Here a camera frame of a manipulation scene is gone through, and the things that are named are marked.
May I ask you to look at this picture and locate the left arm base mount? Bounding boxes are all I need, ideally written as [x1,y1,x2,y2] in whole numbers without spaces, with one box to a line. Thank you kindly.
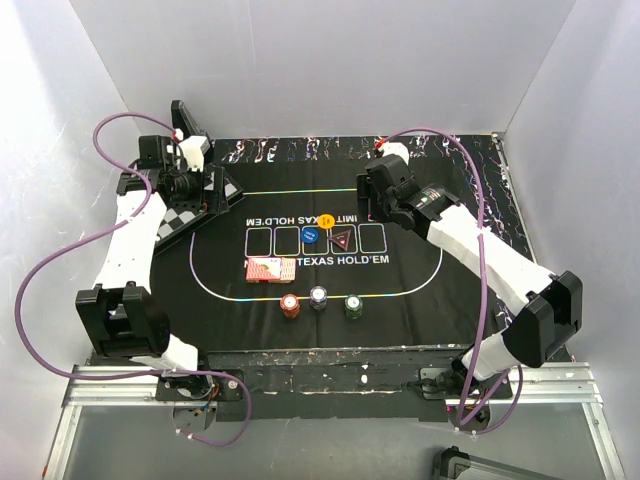
[155,369,246,433]

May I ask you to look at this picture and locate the red playing card deck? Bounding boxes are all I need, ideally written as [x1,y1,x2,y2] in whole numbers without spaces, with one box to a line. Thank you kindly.
[245,257,297,283]

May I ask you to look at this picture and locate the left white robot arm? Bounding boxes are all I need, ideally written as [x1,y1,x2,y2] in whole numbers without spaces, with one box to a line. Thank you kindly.
[75,100,243,400]

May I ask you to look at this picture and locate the blue small blind button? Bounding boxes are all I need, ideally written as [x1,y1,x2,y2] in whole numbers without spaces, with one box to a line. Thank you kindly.
[300,227,319,244]

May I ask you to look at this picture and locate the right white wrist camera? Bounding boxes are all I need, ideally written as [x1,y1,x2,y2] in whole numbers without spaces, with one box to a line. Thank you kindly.
[375,139,410,164]

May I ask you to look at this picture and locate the black poker felt mat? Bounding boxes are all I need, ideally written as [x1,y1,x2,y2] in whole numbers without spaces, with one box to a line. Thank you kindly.
[149,160,506,351]

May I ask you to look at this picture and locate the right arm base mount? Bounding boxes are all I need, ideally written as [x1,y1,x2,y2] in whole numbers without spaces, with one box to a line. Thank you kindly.
[403,368,512,431]

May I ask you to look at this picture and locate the black case corner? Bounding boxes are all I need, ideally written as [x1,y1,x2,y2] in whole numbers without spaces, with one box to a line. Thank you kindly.
[431,446,552,480]

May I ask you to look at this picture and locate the yellow big blind button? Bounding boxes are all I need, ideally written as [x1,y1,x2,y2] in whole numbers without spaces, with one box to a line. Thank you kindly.
[317,214,335,230]

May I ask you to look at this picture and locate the green poker chip stack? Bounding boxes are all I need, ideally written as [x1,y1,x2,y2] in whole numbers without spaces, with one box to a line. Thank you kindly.
[344,294,363,320]

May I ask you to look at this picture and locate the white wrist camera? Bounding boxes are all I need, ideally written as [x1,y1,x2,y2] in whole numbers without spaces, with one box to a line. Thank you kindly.
[173,129,210,172]
[375,139,410,164]

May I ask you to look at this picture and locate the black white chessboard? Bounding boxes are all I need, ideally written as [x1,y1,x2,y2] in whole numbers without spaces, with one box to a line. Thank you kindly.
[154,171,223,255]

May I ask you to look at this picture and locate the aluminium front rail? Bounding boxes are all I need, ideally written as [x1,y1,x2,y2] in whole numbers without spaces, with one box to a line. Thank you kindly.
[43,362,626,479]

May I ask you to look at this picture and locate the red poker chip stack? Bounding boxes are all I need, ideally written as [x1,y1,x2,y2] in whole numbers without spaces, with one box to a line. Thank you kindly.
[279,294,300,319]

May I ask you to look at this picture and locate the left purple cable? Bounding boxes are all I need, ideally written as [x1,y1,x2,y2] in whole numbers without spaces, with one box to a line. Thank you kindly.
[14,112,254,447]

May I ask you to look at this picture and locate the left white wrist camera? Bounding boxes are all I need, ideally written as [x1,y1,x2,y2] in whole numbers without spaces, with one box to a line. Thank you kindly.
[173,129,210,172]

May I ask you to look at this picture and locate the triangular dealer button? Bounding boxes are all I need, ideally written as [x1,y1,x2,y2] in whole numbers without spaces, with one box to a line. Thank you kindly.
[329,230,351,252]

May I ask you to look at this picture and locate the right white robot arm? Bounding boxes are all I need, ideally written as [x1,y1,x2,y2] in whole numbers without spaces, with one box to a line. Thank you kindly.
[357,154,583,398]

